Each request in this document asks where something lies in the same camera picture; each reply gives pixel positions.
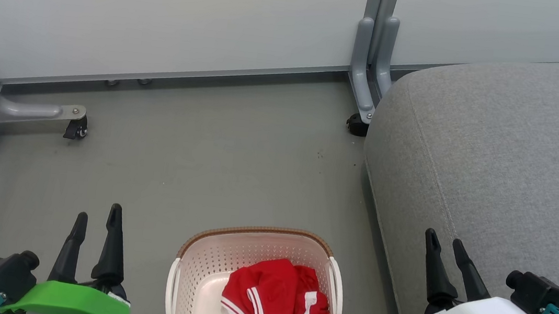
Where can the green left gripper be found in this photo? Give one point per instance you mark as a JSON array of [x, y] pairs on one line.
[[68, 301]]

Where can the red and white garment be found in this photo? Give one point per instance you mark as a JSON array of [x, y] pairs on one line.
[[268, 298]]

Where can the grey fabric sofa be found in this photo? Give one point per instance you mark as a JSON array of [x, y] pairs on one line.
[[510, 167]]

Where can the white perforated laundry basket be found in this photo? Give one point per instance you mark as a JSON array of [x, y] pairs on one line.
[[203, 269]]

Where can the black caster wheel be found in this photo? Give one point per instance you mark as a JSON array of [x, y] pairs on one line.
[[76, 129], [357, 125]]

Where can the grey metal partition leg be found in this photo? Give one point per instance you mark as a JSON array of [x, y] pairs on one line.
[[365, 72], [16, 108]]

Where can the small grey levelling foot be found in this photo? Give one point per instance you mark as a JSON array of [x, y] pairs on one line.
[[111, 83], [144, 81]]

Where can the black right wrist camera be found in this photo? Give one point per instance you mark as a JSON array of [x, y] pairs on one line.
[[535, 294]]

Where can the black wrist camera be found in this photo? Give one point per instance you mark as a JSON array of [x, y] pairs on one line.
[[5, 276], [535, 294]]

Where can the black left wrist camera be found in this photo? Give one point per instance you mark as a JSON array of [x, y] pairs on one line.
[[5, 276]]

